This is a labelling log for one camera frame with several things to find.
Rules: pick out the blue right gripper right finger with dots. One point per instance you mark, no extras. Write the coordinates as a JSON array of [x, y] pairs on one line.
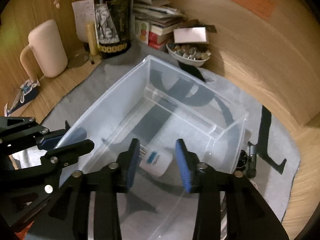
[[187, 163]]

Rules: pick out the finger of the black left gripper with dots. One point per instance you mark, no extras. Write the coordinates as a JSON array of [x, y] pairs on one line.
[[50, 140], [68, 155]]

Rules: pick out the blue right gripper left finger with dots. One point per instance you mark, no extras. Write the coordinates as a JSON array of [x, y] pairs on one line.
[[128, 162]]

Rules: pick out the white power plug adapter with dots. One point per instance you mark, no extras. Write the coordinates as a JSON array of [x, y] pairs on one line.
[[154, 163]]

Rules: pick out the black cylindrical lens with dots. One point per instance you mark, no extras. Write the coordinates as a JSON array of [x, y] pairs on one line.
[[243, 162]]

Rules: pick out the clear plastic storage box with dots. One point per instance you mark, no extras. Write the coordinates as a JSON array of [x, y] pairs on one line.
[[157, 103]]

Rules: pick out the blue cartoon sticker card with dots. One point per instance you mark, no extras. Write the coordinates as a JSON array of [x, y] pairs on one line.
[[21, 98]]

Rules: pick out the grey mat with black pattern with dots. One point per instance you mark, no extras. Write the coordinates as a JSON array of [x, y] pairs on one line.
[[228, 203]]

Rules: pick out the pink mug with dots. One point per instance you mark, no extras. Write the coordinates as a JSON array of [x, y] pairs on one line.
[[46, 45]]

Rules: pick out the white bowl of marbles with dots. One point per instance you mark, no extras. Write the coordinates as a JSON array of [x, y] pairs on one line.
[[187, 54]]

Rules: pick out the gold lip balm tube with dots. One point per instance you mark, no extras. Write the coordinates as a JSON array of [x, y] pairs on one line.
[[90, 31]]

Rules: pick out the white card box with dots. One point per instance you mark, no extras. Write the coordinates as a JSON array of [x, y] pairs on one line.
[[191, 35]]

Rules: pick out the white handwritten note paper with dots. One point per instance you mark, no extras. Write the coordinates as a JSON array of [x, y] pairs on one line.
[[83, 14]]

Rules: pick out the stack of books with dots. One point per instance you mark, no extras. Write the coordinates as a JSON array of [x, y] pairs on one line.
[[154, 26]]

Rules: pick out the dark wine bottle elephant label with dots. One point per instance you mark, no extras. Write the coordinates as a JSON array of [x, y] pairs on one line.
[[112, 26]]

